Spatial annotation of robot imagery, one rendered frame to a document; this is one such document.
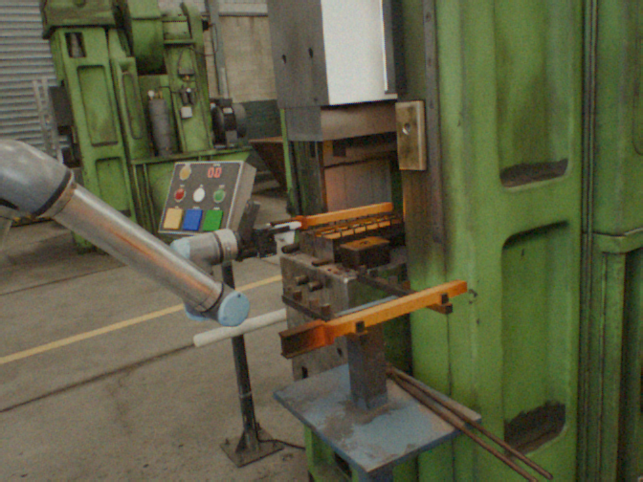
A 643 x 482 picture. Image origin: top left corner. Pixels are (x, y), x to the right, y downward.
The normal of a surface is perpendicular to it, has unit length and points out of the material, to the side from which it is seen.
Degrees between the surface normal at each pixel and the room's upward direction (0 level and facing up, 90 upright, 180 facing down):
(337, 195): 90
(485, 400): 90
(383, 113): 90
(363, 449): 0
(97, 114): 89
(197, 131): 79
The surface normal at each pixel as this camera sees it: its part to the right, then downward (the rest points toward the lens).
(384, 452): -0.09, -0.97
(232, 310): 0.69, 0.17
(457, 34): -0.85, 0.21
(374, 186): 0.52, 0.16
